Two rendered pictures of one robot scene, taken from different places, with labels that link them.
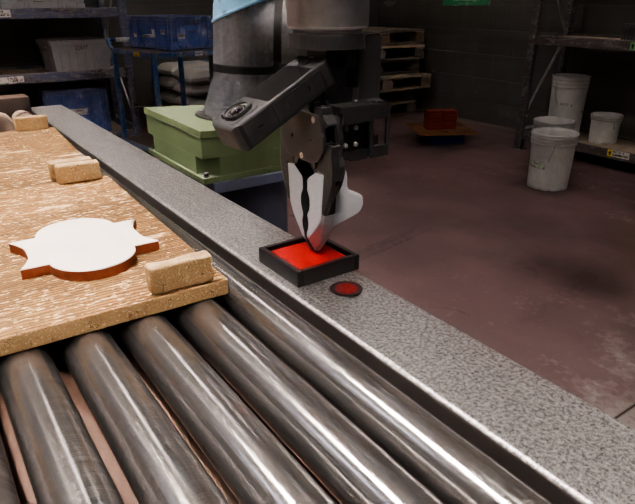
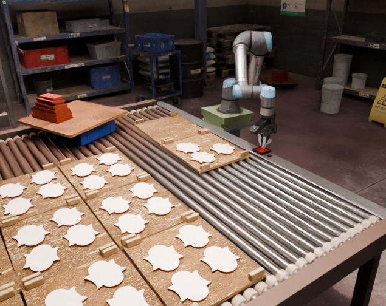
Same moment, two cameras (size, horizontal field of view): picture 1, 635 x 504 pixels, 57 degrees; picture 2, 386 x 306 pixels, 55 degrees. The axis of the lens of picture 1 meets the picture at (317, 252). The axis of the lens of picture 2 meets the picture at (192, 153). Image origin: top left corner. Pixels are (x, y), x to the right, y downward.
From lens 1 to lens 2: 161 cm
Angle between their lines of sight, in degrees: 2
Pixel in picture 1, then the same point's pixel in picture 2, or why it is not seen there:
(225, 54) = (227, 96)
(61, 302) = (227, 158)
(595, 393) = not seen: hidden behind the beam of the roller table
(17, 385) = (228, 169)
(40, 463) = (239, 175)
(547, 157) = (329, 98)
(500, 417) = (293, 171)
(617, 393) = not seen: hidden behind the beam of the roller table
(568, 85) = (341, 61)
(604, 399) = not seen: hidden behind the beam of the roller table
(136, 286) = (237, 155)
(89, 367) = (236, 166)
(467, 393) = (289, 169)
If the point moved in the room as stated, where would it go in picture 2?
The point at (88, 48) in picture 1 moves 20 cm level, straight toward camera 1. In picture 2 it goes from (110, 47) to (112, 49)
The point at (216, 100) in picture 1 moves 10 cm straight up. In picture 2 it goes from (224, 107) to (224, 94)
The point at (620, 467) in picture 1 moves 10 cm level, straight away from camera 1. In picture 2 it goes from (307, 175) to (313, 167)
